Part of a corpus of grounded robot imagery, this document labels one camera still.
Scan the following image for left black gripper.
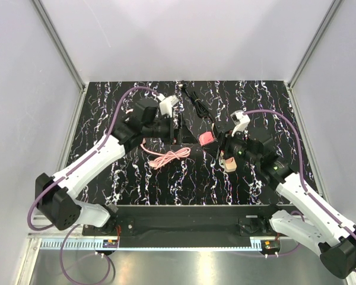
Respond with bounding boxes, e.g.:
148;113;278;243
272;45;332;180
142;113;198;145

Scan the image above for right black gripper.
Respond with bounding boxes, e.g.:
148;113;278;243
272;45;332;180
202;126;260;166

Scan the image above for pink cable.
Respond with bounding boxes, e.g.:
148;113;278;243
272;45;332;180
139;139;192;170

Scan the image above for pink cube plug adapter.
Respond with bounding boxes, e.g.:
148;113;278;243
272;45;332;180
224;157;237;169

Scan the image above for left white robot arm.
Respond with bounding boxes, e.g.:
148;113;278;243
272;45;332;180
34;96;198;235

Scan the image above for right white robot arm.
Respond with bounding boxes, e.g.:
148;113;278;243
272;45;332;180
209;125;356;279

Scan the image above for beige red power strip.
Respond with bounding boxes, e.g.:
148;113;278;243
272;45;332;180
219;157;237;173

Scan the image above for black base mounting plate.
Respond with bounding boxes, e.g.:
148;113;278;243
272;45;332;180
82;205;295;237

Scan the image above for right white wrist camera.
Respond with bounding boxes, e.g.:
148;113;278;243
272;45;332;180
231;110;250;137

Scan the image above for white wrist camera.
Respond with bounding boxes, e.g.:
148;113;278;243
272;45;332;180
231;110;250;137
157;94;179;118

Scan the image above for black bundled cable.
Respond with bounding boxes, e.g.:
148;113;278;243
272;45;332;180
177;82;215;122

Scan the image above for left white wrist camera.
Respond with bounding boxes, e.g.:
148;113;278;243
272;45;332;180
157;94;179;118

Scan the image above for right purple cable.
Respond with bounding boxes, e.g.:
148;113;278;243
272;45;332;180
237;109;356;276

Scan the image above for purple cable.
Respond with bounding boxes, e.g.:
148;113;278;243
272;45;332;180
237;109;356;276
28;87;164;285

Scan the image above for grey cable duct rail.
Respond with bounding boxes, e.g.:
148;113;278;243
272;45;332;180
40;237;263;252

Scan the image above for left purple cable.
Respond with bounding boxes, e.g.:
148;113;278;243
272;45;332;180
28;87;164;285

